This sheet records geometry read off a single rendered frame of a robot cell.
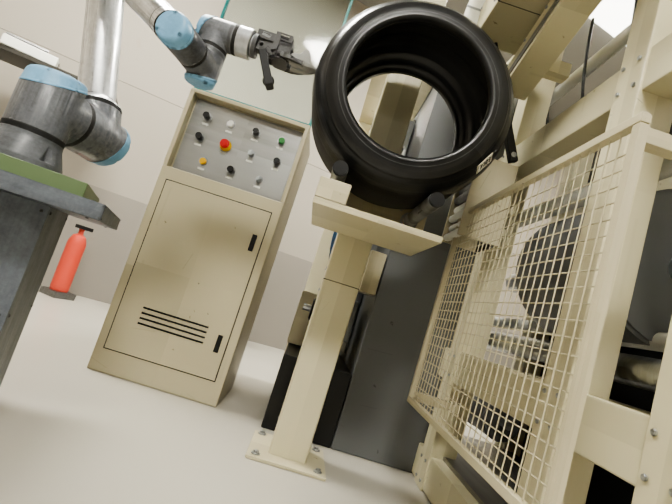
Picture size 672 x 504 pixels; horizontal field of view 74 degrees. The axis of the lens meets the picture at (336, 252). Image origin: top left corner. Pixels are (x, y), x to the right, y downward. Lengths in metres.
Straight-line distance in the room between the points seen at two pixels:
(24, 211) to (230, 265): 0.88
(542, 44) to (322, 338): 1.18
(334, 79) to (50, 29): 3.55
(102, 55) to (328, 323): 1.12
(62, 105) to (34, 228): 0.34
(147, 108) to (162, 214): 2.43
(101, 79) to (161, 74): 2.87
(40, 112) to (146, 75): 3.11
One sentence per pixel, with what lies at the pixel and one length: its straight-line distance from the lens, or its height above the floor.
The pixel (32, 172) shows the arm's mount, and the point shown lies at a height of 0.62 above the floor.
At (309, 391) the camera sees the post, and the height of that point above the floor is 0.24.
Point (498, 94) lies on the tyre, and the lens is 1.41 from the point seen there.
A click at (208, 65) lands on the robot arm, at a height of 1.09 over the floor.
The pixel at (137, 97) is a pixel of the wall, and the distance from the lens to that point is 4.40.
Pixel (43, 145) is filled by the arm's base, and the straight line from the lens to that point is 1.39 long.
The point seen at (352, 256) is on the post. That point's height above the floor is 0.72.
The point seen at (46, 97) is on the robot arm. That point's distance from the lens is 1.41.
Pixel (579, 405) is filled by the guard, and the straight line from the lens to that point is 0.81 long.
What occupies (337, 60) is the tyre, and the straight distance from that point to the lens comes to 1.35.
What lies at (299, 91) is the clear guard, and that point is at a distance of 2.15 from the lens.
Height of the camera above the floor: 0.53
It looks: 7 degrees up
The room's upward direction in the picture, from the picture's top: 18 degrees clockwise
